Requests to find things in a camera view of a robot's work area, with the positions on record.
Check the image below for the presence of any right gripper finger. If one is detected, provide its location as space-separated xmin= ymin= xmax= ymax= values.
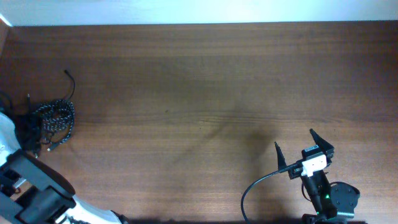
xmin=310 ymin=129 xmax=335 ymax=163
xmin=274 ymin=142 xmax=287 ymax=172

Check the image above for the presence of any black white braided cable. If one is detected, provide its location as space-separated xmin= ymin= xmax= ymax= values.
xmin=30 ymin=99 xmax=76 ymax=152

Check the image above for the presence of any thin black cable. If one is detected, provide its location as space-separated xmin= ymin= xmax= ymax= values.
xmin=0 ymin=70 xmax=76 ymax=159

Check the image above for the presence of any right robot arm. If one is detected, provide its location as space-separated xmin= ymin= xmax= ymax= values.
xmin=275 ymin=129 xmax=360 ymax=224

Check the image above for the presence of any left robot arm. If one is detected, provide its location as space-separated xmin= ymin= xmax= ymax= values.
xmin=1 ymin=113 xmax=131 ymax=224

